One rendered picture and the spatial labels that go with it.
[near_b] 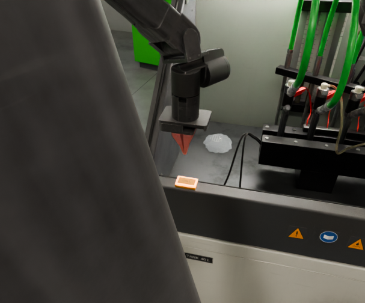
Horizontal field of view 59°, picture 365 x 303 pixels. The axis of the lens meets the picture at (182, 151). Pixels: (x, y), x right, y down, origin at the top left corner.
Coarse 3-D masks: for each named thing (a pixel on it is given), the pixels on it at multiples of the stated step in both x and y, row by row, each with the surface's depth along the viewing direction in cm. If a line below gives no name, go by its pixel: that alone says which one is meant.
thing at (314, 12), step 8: (312, 0) 59; (296, 8) 89; (312, 8) 59; (296, 16) 90; (312, 16) 59; (296, 24) 92; (312, 24) 59; (312, 32) 59; (312, 40) 60; (288, 48) 98; (304, 48) 61; (304, 56) 61; (304, 64) 62; (304, 72) 63; (296, 80) 66
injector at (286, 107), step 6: (288, 96) 84; (282, 102) 86; (288, 102) 85; (282, 108) 87; (288, 108) 83; (282, 114) 88; (288, 114) 87; (282, 120) 89; (282, 126) 90; (282, 132) 91
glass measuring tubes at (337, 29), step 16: (304, 0) 93; (320, 0) 92; (304, 16) 96; (320, 16) 96; (336, 16) 95; (304, 32) 100; (320, 32) 99; (336, 32) 96; (336, 48) 99; (288, 80) 108; (304, 96) 112
